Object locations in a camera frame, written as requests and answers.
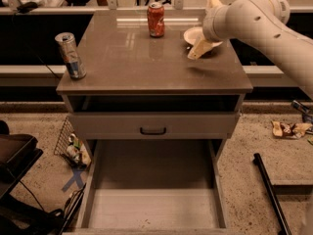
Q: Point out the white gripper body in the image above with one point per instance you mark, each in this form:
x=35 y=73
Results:
x=210 y=23

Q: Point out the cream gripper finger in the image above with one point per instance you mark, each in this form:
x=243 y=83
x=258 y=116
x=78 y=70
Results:
x=199 y=47
x=212 y=6

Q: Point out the white paper bowl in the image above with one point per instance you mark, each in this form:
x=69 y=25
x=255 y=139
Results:
x=192 y=34

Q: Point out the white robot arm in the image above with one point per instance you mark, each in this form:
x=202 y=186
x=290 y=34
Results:
x=261 y=24

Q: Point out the orange soda can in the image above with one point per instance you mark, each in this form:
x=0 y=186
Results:
x=155 y=15

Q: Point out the silver blue redbull can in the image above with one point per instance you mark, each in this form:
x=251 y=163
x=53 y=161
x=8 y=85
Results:
x=69 y=53

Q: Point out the grey cabinet table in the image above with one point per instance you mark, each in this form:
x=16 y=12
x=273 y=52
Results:
x=130 y=72

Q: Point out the crumpled snack wrapper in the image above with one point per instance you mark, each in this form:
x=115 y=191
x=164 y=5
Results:
x=289 y=130

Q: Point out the closed grey drawer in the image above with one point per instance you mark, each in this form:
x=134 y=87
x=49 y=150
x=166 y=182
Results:
x=179 y=126

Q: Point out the open grey bottom drawer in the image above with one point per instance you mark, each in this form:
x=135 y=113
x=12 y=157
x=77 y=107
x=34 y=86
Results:
x=153 y=187

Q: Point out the blue tape cross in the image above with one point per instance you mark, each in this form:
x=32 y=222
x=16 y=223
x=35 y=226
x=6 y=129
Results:
x=75 y=178

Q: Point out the black metal bar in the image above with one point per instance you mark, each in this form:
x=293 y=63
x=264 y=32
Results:
x=285 y=230

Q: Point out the black tray stand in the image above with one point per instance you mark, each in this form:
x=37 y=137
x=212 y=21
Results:
x=18 y=153

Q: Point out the black drawer handle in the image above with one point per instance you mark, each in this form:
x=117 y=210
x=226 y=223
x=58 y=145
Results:
x=145 y=131

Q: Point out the wire mesh trash basket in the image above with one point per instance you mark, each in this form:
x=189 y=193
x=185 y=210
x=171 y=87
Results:
x=71 y=148

